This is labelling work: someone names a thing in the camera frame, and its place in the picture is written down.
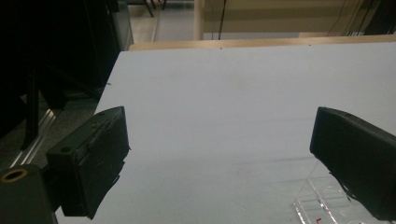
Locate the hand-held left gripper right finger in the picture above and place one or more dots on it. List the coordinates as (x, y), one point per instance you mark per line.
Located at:
(358, 158)

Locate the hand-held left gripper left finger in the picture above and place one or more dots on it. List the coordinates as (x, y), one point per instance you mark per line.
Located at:
(90, 161)

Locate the clear acrylic tube rack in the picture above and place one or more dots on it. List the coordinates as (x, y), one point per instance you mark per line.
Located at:
(314, 199)

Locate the black metal stand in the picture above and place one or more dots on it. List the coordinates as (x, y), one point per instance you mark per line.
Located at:
(31, 109)

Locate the grey cabinet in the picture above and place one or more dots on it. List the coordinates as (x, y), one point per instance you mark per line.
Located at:
(123, 25)

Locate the light wooden partition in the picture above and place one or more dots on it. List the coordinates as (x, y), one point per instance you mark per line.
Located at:
(280, 18)

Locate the aluminium floor rail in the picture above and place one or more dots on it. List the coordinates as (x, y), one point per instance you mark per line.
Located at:
(34, 143)

